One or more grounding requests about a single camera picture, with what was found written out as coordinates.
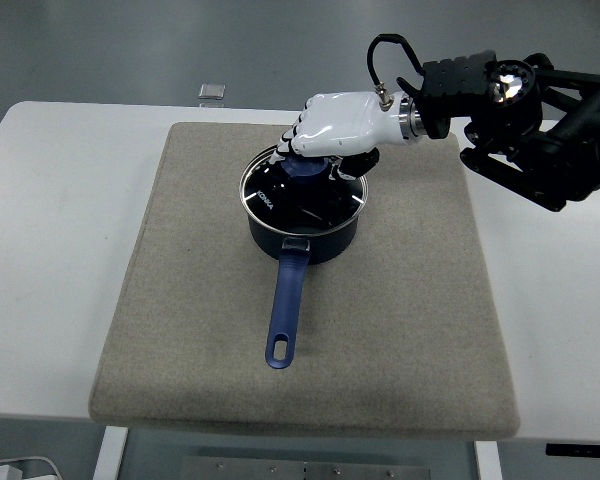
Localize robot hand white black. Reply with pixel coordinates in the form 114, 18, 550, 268
267, 90, 404, 183

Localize glass pot lid blue knob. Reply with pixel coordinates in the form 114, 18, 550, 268
238, 144, 370, 236

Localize beige fabric mat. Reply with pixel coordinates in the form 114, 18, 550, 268
88, 121, 522, 442

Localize grey metal plate with screws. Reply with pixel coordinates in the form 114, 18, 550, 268
179, 454, 434, 480

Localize white table leg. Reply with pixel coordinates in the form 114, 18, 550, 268
473, 440, 504, 480
92, 425, 130, 480

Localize black control panel under table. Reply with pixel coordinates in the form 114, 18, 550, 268
545, 443, 600, 458

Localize dark blue saucepan blue handle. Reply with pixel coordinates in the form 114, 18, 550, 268
246, 197, 362, 371

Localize white cable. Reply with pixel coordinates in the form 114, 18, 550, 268
0, 454, 64, 480

